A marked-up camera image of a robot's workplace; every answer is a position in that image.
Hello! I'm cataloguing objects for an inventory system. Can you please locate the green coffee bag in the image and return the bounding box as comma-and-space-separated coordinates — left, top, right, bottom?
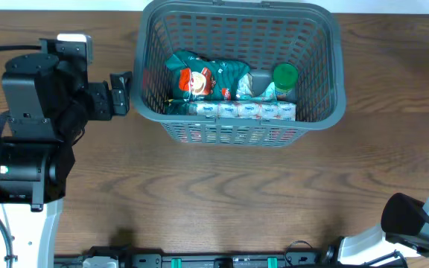
165, 51, 250, 115

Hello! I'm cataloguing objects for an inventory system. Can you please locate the orange pasta pack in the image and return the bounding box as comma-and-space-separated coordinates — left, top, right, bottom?
174, 124, 299, 147

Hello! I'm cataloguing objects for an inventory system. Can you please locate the white paper pouch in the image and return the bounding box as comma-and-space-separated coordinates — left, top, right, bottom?
235, 73, 254, 101

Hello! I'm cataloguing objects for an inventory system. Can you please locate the small teal packet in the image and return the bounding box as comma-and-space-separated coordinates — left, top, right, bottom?
252, 82, 277, 102

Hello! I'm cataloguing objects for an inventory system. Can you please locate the white tissue pack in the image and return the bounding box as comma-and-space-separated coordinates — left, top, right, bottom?
187, 100, 296, 121

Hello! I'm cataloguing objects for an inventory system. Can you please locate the green lid jar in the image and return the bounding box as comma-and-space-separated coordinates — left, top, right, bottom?
272, 63, 299, 100

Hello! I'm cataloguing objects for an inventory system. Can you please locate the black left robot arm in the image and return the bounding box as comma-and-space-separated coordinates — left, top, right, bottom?
0, 33, 133, 267

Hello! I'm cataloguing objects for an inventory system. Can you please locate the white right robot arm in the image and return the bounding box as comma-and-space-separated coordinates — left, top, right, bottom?
321, 193, 429, 267

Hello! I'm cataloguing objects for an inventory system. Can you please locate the grey plastic basket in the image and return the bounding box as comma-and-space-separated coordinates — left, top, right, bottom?
131, 0, 346, 141

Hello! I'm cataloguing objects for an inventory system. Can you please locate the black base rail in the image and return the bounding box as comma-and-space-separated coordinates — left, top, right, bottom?
54, 246, 343, 268

